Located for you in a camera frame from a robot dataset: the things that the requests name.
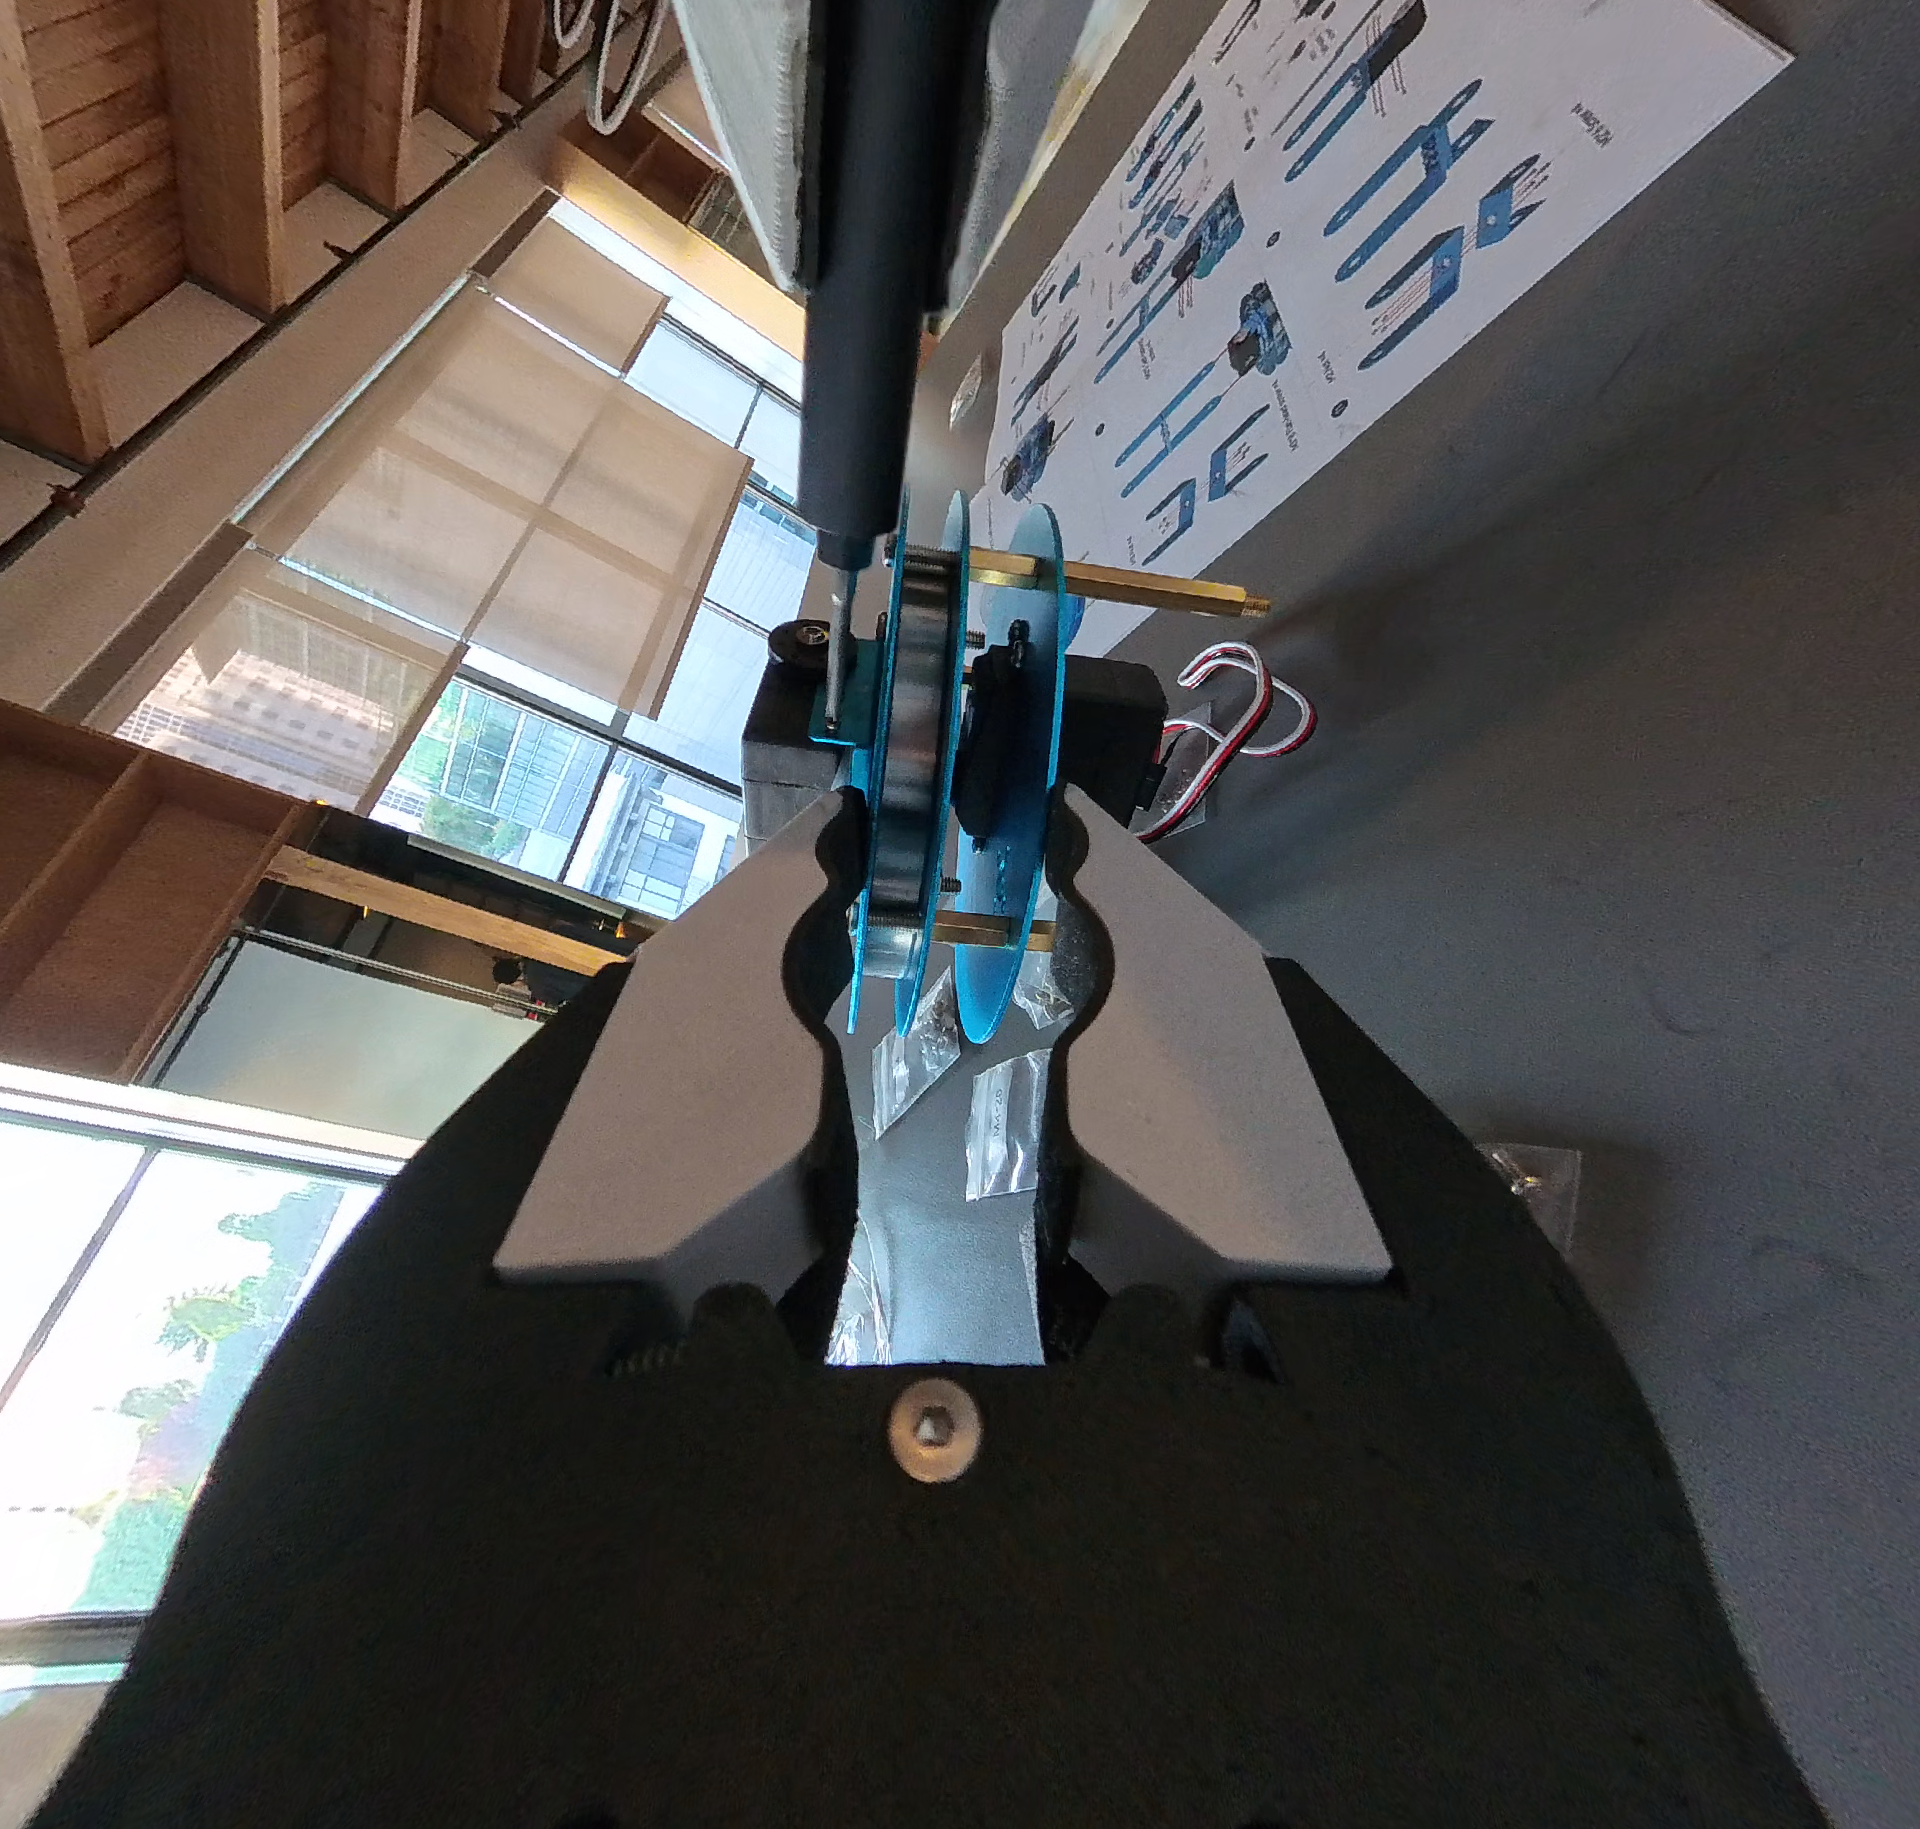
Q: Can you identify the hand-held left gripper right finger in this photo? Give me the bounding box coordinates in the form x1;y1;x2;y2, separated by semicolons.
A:
1055;790;1393;1284

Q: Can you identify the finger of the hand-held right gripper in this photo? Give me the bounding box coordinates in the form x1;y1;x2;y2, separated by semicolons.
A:
928;0;1144;311
642;0;844;289

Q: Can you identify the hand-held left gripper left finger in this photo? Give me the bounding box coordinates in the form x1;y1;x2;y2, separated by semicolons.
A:
492;788;867;1299

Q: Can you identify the blue toy robot arm base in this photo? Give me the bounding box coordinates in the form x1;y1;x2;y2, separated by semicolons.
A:
739;485;1278;1038

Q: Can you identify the grey desk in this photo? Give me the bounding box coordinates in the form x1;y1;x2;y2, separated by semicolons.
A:
826;0;1920;1829

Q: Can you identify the small clear parts bag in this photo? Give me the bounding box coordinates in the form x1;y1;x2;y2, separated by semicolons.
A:
965;1054;1063;1202
874;969;965;1144

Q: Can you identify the bag of metal screws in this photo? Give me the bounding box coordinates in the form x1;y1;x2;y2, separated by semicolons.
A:
1483;1135;1580;1218

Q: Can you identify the large window with blinds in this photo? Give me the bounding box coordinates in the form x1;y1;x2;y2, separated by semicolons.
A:
0;194;814;1636

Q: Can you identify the wooden shelf unit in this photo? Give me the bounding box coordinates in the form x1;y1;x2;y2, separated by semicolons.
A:
0;695;328;1083

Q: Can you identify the printed instruction sheet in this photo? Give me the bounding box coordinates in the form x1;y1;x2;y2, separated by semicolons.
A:
979;0;1798;580

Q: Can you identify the white cable loop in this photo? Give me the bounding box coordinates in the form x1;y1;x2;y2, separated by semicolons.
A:
553;0;679;139

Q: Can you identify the red white black servo cable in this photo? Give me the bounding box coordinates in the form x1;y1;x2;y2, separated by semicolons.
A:
1138;640;1325;843

